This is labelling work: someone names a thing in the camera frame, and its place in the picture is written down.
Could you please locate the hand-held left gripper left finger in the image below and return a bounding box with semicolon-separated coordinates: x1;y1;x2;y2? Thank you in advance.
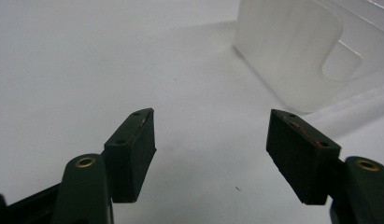
50;107;157;224

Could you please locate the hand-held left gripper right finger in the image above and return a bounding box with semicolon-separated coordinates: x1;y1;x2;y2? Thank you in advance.
265;108;384;224

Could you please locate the translucent plastic container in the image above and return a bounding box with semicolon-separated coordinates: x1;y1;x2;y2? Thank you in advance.
234;0;384;139

